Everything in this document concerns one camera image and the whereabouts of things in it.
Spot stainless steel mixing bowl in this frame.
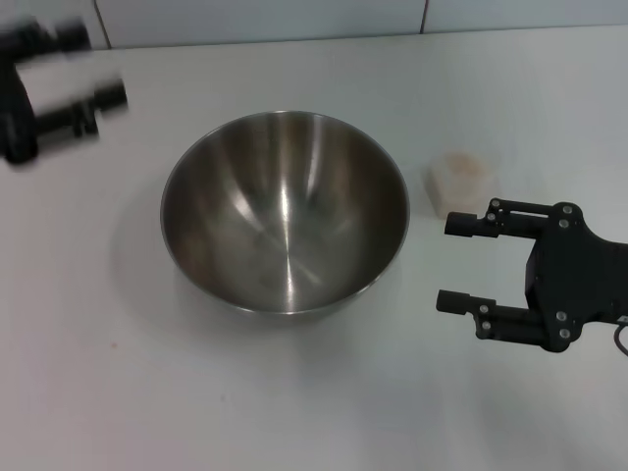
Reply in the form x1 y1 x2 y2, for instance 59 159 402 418
160 110 411 326

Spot white rice grains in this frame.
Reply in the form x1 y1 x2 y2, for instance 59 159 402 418
429 150 492 217

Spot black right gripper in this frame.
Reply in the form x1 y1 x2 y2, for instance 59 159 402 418
435 197 628 354

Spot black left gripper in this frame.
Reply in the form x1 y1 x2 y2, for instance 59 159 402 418
0 17 131 169

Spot clear plastic measuring cup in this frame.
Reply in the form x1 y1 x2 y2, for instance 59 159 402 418
424 146 506 220

